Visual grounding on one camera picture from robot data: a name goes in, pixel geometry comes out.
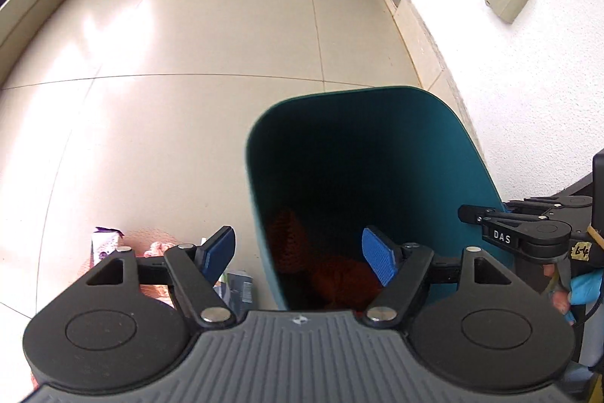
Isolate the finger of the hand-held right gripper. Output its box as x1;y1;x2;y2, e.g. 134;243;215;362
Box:
458;204;573;263
506;194;594;221

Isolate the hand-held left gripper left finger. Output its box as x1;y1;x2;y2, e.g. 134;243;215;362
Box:
86;225;237;329

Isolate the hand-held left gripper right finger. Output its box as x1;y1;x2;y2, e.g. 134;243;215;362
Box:
361;226;515;329

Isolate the white purple biscuit packet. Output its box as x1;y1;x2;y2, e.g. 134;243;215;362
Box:
91;226;125;266

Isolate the teal plastic bin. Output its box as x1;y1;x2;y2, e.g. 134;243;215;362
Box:
244;86;515;312

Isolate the person's right hand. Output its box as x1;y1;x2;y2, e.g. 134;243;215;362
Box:
542;262;604;327

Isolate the orange mesh net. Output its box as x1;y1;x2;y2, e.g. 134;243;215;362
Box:
308;253;384;310
264;208;313;275

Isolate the grey foil packet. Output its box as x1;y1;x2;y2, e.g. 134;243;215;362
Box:
212;270;257;310

